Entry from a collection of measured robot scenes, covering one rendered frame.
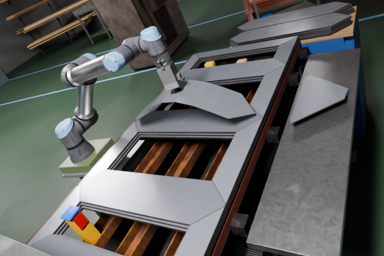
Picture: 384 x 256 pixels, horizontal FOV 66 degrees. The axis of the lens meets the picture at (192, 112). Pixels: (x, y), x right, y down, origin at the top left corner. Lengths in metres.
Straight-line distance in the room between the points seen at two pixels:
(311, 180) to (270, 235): 0.24
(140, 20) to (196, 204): 3.81
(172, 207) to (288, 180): 0.42
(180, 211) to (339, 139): 0.64
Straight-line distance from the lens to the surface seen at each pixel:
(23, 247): 1.02
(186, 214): 1.03
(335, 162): 1.17
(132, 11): 4.61
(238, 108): 1.28
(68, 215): 1.29
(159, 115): 1.62
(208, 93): 1.32
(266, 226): 1.03
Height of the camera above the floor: 1.58
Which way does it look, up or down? 29 degrees down
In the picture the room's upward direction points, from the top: 25 degrees counter-clockwise
